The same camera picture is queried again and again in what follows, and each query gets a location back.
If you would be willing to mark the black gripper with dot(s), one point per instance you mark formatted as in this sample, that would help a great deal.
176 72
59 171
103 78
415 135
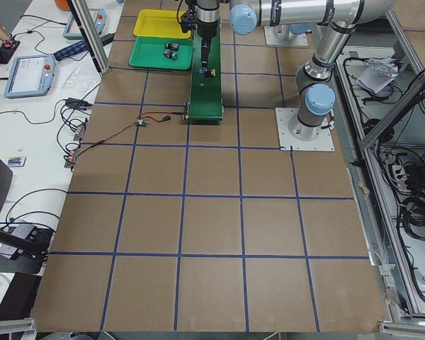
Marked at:
205 31

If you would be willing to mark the green push button switch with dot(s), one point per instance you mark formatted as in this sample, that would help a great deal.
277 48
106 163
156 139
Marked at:
170 54

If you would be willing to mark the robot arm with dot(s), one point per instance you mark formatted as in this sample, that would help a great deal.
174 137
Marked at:
338 17
207 16

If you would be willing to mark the green conveyor belt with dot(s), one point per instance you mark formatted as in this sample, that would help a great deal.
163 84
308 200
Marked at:
205 102

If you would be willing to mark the yellow plastic tray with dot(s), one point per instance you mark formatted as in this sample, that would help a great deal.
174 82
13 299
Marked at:
159 24

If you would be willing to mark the green plastic tray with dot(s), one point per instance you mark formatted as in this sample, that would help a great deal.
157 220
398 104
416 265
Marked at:
148 53

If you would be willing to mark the small motor controller board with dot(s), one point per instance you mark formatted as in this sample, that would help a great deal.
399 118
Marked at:
141 123

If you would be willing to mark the folded blue umbrella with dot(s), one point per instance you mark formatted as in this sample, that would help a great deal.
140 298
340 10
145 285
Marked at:
71 50

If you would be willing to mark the blue teach pendant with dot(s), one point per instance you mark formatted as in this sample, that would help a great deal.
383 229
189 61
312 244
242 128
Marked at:
30 76

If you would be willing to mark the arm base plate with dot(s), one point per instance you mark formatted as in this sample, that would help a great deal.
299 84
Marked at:
293 35
294 136

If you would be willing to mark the aluminium frame post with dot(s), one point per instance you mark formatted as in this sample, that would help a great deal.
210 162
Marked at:
82 16

